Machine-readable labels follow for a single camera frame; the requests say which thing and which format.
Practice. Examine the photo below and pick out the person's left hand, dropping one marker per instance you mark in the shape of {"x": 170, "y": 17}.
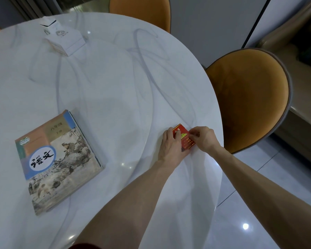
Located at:
{"x": 172, "y": 150}

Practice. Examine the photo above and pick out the person's right hand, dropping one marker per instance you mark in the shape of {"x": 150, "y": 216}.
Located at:
{"x": 203, "y": 139}

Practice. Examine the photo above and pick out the person's left middle finger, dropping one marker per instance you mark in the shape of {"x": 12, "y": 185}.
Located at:
{"x": 170, "y": 134}

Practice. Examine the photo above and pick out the person's right fingers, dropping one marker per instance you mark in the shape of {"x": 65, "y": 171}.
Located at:
{"x": 194, "y": 133}

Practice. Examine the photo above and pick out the small red box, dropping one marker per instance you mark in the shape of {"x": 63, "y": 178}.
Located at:
{"x": 184, "y": 139}

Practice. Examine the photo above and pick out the person's right forearm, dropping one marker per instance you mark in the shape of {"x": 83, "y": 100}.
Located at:
{"x": 268, "y": 197}

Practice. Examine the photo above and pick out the person's left forearm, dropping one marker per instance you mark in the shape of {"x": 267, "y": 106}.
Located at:
{"x": 124, "y": 208}

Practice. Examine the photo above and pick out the round white marble table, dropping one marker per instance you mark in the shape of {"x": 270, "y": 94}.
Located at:
{"x": 98, "y": 132}

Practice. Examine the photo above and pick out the illustrated paperback textbook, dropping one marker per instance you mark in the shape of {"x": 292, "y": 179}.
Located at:
{"x": 57, "y": 163}

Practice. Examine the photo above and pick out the beige sofa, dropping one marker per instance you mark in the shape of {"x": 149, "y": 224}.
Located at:
{"x": 298, "y": 75}

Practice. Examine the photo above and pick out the white tissue box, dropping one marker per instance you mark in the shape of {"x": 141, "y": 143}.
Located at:
{"x": 62, "y": 36}

